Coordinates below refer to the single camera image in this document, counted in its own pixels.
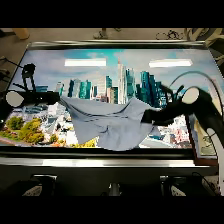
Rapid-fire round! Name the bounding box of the black cable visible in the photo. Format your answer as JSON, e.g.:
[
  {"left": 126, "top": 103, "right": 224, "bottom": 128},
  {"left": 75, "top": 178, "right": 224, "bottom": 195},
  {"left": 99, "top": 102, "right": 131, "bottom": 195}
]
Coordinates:
[{"left": 165, "top": 70, "right": 224, "bottom": 113}]

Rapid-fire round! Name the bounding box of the grey shirt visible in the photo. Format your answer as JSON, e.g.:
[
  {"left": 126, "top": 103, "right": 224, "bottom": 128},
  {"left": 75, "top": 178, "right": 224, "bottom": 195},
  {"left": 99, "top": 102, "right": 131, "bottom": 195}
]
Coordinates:
[{"left": 59, "top": 95, "right": 162, "bottom": 152}]

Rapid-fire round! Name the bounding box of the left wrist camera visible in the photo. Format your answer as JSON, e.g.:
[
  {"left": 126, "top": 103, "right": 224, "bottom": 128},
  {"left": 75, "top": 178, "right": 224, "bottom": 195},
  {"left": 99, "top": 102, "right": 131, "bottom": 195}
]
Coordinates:
[{"left": 21, "top": 62, "right": 38, "bottom": 92}]

